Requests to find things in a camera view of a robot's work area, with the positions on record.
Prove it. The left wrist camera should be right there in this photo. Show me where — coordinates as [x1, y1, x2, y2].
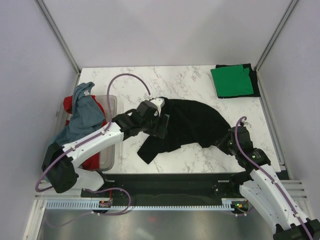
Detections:
[136, 97, 165, 119]

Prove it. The clear plastic bin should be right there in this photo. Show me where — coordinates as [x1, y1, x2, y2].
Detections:
[53, 95, 122, 172]

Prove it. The left aluminium frame post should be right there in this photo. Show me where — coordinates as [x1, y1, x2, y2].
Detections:
[34, 0, 81, 76]

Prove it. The folded black t-shirt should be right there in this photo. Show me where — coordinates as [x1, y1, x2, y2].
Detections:
[218, 63, 261, 99]

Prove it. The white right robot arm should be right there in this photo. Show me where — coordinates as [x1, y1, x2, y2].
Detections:
[217, 126, 320, 240]

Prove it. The black t-shirt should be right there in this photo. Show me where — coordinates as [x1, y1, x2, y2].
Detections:
[218, 63, 261, 99]
[137, 97, 231, 164]

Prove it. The red t-shirt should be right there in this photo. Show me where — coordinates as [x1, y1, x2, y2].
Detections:
[62, 94, 107, 172]

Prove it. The aluminium frame post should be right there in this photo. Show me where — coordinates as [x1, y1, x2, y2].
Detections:
[254, 0, 300, 71]
[34, 0, 81, 76]

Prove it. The blue-grey t-shirt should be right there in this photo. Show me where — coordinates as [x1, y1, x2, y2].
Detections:
[51, 81, 106, 146]

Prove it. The white slotted cable duct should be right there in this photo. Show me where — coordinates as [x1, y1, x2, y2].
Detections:
[45, 199, 234, 211]

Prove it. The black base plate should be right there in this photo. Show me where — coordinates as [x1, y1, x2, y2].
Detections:
[81, 173, 243, 205]

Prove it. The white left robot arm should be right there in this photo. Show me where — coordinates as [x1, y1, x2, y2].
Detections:
[41, 110, 169, 197]

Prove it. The folded green t-shirt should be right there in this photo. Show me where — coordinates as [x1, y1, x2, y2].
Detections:
[210, 64, 254, 98]

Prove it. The right aluminium frame post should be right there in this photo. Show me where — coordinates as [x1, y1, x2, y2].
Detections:
[254, 0, 300, 71]

